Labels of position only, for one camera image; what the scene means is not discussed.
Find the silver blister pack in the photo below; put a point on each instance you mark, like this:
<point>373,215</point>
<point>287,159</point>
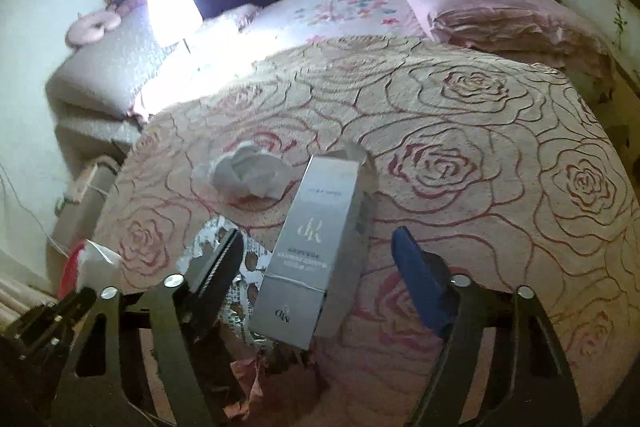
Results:
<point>245,279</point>

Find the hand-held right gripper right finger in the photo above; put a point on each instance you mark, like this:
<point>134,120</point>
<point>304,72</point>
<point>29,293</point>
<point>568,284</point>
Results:
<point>420,279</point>

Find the pink neck pillow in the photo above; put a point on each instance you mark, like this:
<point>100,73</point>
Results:
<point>92,29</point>

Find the white table lamp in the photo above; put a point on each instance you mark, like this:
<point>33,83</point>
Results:
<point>170,12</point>

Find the pink plastic basket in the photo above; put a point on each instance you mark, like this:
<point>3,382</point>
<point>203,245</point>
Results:
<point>70,272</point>

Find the pink floral bed sheet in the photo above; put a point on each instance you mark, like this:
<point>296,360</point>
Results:
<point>340,7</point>

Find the pink paper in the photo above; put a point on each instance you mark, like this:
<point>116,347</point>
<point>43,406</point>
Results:
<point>280,372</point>

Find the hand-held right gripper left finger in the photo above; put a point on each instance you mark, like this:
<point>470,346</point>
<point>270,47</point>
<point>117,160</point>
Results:
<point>217,264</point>

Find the grey patterned headboard cushion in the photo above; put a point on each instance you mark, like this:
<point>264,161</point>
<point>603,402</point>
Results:
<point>100,72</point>

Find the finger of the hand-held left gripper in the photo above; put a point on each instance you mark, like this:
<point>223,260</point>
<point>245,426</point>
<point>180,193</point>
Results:
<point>70,307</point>

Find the clear plastic bag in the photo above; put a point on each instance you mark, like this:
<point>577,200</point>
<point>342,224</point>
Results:
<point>100,254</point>

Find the grey upholstered nightstand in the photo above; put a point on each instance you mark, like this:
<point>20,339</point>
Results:
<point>95,177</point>

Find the grey upholstered bed frame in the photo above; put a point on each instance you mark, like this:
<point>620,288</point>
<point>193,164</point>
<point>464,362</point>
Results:
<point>85,132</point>

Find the rose pattern blanket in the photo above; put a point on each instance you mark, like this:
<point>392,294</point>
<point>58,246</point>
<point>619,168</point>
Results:
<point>450,132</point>

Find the pink folded quilt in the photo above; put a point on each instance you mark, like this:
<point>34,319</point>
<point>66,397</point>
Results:
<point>475,7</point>

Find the white tissue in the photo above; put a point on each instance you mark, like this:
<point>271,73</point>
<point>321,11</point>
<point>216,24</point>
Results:
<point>240,177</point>

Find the silver cardboard box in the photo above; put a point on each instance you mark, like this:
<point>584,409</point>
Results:
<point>300,257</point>

